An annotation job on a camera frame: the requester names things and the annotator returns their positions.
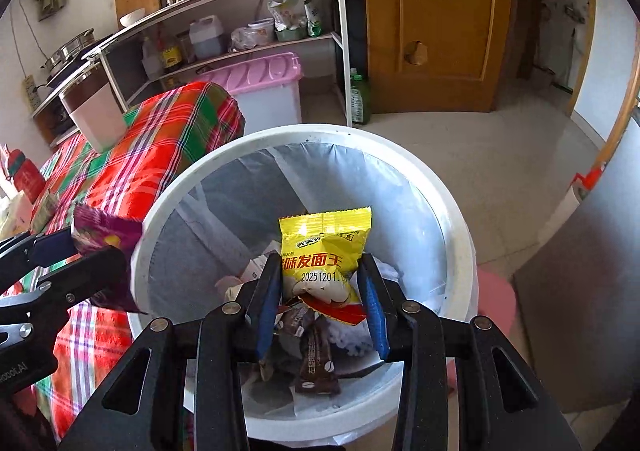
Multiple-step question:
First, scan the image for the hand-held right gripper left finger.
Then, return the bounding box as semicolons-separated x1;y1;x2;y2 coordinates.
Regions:
59;252;284;451

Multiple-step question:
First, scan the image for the steel steamer pot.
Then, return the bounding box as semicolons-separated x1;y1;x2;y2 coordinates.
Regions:
42;28;96;73

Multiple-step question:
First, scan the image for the brown snack wrapper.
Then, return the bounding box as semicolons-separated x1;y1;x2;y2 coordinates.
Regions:
275;303;316;337

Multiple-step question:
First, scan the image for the pink plastic stool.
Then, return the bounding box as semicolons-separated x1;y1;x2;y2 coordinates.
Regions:
447;267;517;392

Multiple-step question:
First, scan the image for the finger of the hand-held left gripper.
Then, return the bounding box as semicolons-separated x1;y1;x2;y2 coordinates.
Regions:
0;226;76;289
0;246;128;321

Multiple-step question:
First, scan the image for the white power strip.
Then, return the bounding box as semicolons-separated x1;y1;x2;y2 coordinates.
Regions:
24;75;42;113

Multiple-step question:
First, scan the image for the green glass bottle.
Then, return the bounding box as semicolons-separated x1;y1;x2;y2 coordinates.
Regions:
350;74;371;126

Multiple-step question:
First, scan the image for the purple snack packet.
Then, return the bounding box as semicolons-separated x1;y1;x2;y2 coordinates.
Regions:
70;204;148;316

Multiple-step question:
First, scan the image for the red green plaid tablecloth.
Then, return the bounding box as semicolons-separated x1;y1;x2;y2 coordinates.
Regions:
30;81;246;442

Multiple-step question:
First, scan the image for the white foam net sleeve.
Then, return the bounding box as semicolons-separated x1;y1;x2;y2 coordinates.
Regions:
322;323;373;359

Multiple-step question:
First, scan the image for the dark liquid plastic jug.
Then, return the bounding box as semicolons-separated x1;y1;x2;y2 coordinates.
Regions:
189;15;224;59

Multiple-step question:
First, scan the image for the white food bag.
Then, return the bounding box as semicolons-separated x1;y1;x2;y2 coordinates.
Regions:
267;0;301;29

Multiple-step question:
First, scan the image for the silver refrigerator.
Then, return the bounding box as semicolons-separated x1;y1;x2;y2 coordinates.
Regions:
515;96;640;414

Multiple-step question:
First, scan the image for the white metal shelf rack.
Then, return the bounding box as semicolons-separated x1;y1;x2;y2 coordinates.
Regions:
82;0;373;127

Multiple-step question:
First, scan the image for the beige brown thermos mug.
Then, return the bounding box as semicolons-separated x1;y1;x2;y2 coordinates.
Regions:
59;62;128;153

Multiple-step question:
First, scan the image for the light wooden door frame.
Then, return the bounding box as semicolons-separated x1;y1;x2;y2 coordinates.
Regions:
597;76;640;172

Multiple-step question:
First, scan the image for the translucent plastic bin liner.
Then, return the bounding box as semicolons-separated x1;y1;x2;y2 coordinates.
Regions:
150;144;451;447

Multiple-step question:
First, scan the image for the white round trash bin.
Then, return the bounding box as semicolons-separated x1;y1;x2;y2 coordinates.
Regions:
129;124;481;449

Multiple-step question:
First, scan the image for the yellow label sauce bottle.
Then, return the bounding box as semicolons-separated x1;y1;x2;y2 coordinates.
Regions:
162;34;182;71

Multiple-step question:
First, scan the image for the yellow snack packet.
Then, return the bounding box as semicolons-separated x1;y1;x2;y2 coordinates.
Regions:
278;206;373;327

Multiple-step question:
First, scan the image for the brown coffee stick packet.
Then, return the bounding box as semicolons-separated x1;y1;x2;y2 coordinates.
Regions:
292;316;342;396

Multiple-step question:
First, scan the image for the wooden door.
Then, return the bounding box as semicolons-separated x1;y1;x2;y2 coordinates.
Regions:
362;0;518;114

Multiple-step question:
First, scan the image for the clear plastic bottle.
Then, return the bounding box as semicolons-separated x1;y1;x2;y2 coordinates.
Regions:
141;36;163;79

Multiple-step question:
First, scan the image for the white plastic tub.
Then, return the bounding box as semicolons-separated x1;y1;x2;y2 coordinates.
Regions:
248;18;276;44

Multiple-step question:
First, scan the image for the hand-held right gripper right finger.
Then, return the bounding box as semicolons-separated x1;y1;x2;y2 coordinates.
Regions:
356;252;583;451

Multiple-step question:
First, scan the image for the pink lid storage box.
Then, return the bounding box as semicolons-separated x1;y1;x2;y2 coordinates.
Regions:
197;52;305;137

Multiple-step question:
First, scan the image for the white tube with red cap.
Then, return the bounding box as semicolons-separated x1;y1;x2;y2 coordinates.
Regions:
562;166;608;232

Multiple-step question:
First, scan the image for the crumpled clear plastic bag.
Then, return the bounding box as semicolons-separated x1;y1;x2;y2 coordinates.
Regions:
230;26;258;52

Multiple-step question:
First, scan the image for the green white pouch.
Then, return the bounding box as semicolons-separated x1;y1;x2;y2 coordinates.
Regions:
303;0;323;38

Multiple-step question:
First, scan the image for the red drinking bottle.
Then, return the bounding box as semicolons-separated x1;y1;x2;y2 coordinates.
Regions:
5;148;47;206

